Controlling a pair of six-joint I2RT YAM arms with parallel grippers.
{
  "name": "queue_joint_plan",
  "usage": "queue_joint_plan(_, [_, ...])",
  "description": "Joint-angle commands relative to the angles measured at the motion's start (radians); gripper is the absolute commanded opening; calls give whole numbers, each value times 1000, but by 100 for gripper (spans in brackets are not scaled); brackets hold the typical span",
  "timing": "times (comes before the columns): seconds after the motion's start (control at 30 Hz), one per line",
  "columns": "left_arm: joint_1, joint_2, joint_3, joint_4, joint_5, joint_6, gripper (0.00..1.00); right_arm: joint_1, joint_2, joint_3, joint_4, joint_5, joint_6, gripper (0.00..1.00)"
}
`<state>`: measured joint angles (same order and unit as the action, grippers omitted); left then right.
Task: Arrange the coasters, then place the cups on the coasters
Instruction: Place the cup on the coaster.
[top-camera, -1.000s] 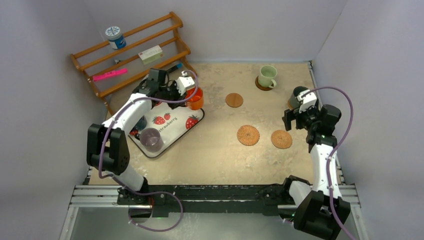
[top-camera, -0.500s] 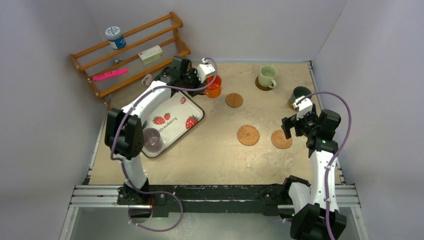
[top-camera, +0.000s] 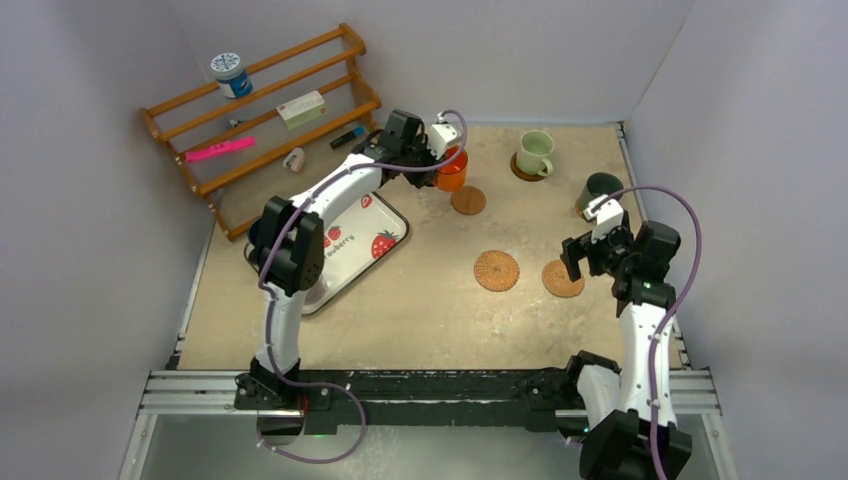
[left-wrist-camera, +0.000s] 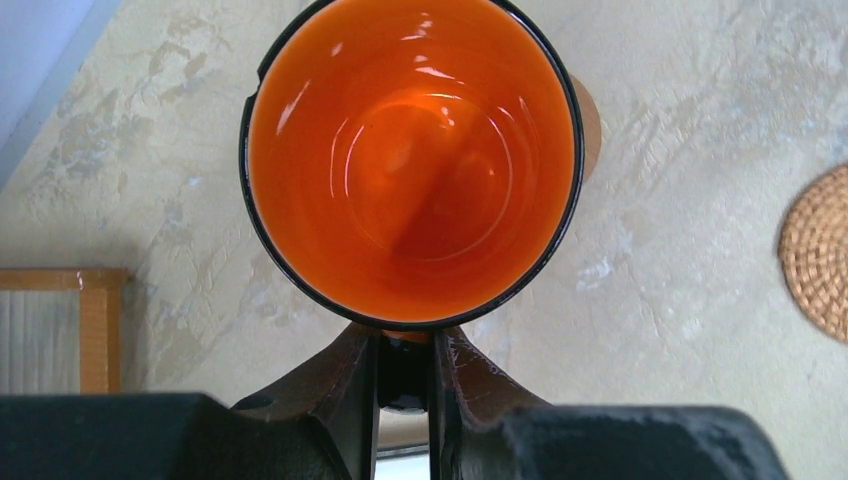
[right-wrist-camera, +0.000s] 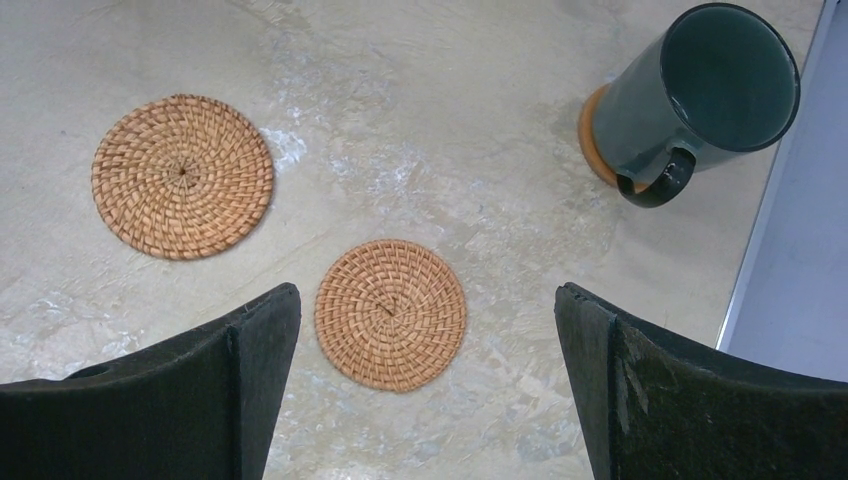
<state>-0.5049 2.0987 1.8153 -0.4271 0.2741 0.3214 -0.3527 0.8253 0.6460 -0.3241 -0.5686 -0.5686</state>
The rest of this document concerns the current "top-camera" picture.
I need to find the orange mug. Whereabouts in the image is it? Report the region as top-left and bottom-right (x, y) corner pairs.
(435, 147), (468, 192)

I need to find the dark green mug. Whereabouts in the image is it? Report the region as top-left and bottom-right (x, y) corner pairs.
(575, 172), (623, 213)

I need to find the plain round wooden coaster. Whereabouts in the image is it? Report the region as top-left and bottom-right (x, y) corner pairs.
(451, 186), (487, 216)

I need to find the white strawberry metal tray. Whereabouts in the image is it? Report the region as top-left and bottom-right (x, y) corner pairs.
(243, 188), (411, 318)

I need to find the dark grooved wooden coaster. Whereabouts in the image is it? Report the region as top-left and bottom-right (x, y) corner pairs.
(510, 153), (547, 182)

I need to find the light green mug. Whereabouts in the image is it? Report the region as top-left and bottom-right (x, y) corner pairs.
(516, 130), (555, 177)

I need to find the woven rattan round coaster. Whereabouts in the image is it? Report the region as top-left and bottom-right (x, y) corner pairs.
(473, 250), (520, 292)

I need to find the brown wooden round coaster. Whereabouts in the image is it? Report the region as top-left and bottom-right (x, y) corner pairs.
(574, 202), (586, 221)

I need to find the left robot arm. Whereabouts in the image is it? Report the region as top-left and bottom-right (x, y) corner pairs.
(234, 109), (468, 410)

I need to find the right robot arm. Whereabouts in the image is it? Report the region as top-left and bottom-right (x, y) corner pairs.
(561, 195), (693, 479)

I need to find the black blue marker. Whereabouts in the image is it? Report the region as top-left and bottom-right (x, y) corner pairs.
(330, 126), (367, 150)

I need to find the white green small box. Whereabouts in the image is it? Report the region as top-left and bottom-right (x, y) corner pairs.
(276, 90), (327, 130)

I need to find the small white pink object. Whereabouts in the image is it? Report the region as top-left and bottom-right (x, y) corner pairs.
(283, 147), (305, 173)

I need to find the pink highlighter marker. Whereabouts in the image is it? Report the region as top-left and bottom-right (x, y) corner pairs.
(185, 136), (256, 164)

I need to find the dark blue mug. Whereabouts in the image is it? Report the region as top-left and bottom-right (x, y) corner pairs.
(247, 220), (260, 245)

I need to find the wooden tiered shelf rack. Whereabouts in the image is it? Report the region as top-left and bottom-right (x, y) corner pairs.
(139, 23), (382, 240)

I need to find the blue white lidded jar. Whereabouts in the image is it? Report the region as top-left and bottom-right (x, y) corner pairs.
(210, 52), (253, 100)

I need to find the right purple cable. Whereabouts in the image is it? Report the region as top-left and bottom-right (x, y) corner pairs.
(582, 185), (704, 480)

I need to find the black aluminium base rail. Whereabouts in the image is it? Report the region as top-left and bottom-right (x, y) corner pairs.
(135, 368), (720, 439)

